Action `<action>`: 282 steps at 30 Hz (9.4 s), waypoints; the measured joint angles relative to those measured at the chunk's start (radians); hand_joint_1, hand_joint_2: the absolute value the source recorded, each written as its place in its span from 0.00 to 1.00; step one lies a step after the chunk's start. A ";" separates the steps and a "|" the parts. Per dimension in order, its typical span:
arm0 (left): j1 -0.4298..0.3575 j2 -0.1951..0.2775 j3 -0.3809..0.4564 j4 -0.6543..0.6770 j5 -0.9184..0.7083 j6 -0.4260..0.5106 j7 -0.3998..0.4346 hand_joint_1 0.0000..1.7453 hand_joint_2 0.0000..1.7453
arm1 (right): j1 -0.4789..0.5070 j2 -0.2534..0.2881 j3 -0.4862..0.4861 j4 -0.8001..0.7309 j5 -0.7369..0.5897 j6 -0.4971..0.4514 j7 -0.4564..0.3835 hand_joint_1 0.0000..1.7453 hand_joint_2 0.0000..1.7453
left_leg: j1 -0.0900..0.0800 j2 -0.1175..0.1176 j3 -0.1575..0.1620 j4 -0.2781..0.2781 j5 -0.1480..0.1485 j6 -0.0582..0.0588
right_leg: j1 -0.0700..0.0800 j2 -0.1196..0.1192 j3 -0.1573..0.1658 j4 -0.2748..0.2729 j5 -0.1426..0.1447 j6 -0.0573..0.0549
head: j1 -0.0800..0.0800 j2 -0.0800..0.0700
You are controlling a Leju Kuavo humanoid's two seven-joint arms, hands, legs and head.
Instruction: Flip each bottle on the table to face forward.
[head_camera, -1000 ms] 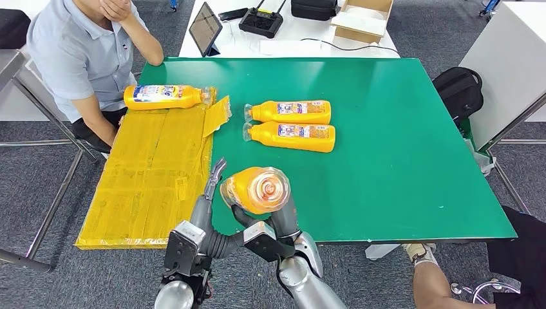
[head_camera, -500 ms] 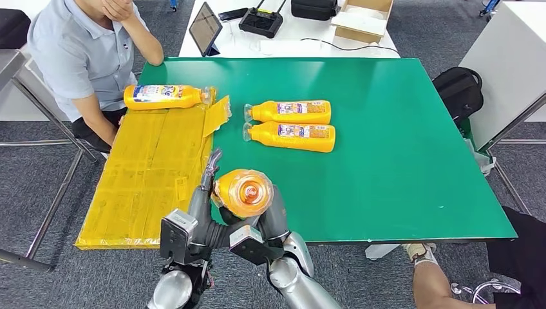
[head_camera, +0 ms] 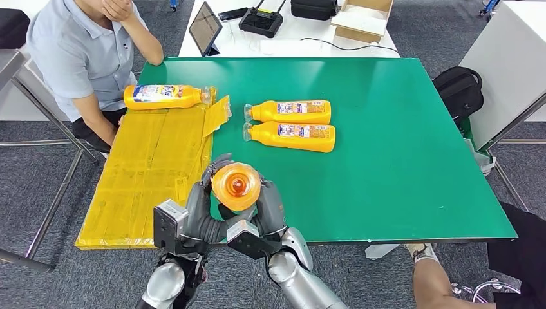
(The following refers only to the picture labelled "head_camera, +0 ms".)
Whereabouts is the person's left hand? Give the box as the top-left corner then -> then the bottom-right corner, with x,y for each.
100,0 -> 137,23

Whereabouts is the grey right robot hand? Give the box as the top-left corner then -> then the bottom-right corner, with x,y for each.
255,176 -> 288,238

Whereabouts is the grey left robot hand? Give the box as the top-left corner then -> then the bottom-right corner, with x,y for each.
184,153 -> 257,245

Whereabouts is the orange detergent bottle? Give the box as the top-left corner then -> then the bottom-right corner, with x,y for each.
243,99 -> 332,126
242,121 -> 337,153
211,162 -> 262,213
122,84 -> 212,111

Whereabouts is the person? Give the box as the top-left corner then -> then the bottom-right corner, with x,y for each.
402,202 -> 546,309
26,0 -> 165,155

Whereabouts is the yellow taped cardboard board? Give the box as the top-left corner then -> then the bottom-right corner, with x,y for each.
75,87 -> 218,250

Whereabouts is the black tablet on stand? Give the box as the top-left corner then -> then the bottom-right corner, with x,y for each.
189,1 -> 223,57

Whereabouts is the yellow taped cardboard flap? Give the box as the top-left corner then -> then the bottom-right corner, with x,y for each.
201,95 -> 233,138

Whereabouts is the black bag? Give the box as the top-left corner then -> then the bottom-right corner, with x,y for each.
0,8 -> 32,49

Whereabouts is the black phone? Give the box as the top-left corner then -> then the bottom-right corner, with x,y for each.
218,7 -> 249,22

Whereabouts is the white desk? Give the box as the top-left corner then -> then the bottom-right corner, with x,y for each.
0,0 -> 100,275
458,0 -> 546,214
178,0 -> 401,59

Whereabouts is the black controller with antennas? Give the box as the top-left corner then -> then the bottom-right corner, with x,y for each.
238,0 -> 287,39

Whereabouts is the open cardboard box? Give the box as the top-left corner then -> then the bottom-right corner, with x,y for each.
330,0 -> 394,44

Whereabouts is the black zip case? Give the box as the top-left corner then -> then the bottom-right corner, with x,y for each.
290,0 -> 340,21

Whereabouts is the chrome chair base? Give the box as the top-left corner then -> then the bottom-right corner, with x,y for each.
451,278 -> 522,306

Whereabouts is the white foam sheet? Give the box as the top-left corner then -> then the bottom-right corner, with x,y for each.
331,3 -> 386,36

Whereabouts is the clear plastic bag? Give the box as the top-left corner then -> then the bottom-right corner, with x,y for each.
464,137 -> 498,178

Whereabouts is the black backpack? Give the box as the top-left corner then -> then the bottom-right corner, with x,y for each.
431,66 -> 485,127

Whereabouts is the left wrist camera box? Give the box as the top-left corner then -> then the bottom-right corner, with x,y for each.
153,199 -> 189,252

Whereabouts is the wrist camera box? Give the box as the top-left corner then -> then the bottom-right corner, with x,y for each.
153,199 -> 189,252
226,220 -> 283,261

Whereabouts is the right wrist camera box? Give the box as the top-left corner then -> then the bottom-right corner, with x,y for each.
226,220 -> 283,261

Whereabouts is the black cable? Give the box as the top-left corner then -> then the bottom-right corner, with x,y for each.
299,37 -> 400,55

